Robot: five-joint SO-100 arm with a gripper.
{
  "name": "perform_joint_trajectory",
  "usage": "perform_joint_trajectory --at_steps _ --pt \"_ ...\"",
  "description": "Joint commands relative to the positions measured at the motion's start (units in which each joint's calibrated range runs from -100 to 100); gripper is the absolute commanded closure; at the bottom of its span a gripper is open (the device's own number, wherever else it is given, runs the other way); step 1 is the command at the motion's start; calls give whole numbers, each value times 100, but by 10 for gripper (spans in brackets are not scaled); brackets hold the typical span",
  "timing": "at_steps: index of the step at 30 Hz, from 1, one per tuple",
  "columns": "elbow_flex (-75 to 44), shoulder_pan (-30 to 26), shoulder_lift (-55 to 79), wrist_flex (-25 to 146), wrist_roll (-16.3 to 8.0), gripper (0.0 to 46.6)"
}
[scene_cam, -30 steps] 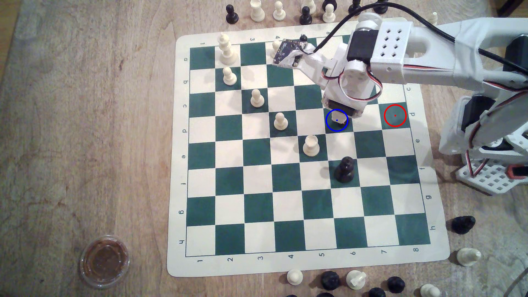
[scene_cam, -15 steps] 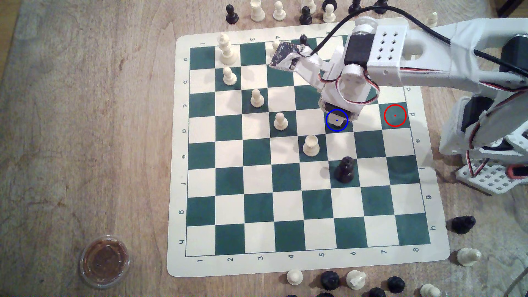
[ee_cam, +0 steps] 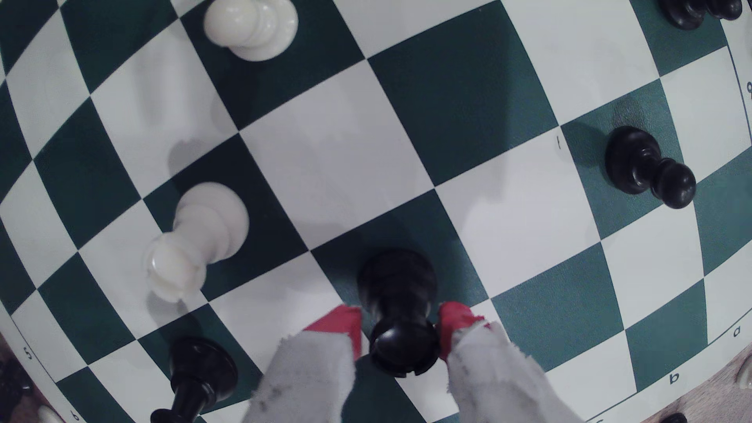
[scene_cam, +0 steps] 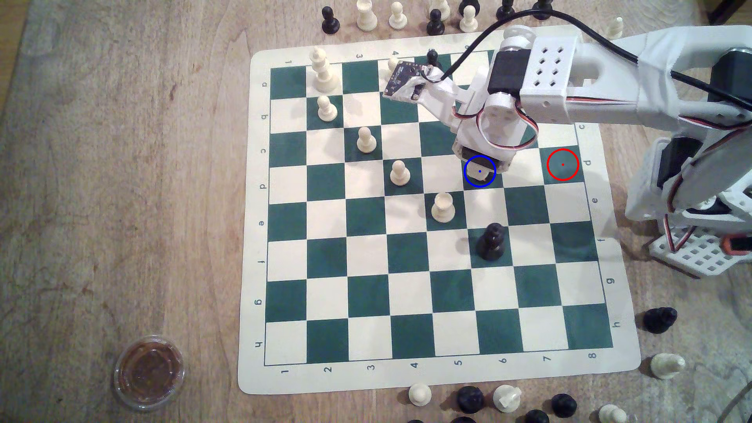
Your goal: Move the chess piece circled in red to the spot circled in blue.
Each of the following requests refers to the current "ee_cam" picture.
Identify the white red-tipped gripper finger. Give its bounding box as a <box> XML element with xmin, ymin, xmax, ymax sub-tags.
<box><xmin>437</xmin><ymin>301</ymin><xmax>585</xmax><ymax>423</ymax></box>
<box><xmin>242</xmin><ymin>304</ymin><xmax>364</xmax><ymax>423</ymax></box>

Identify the black chess rook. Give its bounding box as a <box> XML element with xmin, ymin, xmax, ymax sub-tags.
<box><xmin>356</xmin><ymin>248</ymin><xmax>441</xmax><ymax>378</ymax></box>

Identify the tall black chess piece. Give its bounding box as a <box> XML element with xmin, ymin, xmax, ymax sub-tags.
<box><xmin>150</xmin><ymin>336</ymin><xmax>240</xmax><ymax>423</ymax></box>

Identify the white chess pawn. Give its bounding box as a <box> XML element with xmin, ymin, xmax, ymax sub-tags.
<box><xmin>203</xmin><ymin>0</ymin><xmax>299</xmax><ymax>62</ymax></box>
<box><xmin>143</xmin><ymin>181</ymin><xmax>250</xmax><ymax>304</ymax></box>

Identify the black chess pawn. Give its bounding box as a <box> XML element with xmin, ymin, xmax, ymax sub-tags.
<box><xmin>604</xmin><ymin>126</ymin><xmax>698</xmax><ymax>210</ymax></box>

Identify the green and white chessboard mat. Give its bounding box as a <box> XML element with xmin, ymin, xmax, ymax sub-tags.
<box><xmin>0</xmin><ymin>0</ymin><xmax>752</xmax><ymax>423</ymax></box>

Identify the black pieces, top right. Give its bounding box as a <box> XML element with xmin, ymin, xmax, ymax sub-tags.
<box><xmin>657</xmin><ymin>0</ymin><xmax>745</xmax><ymax>32</ymax></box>

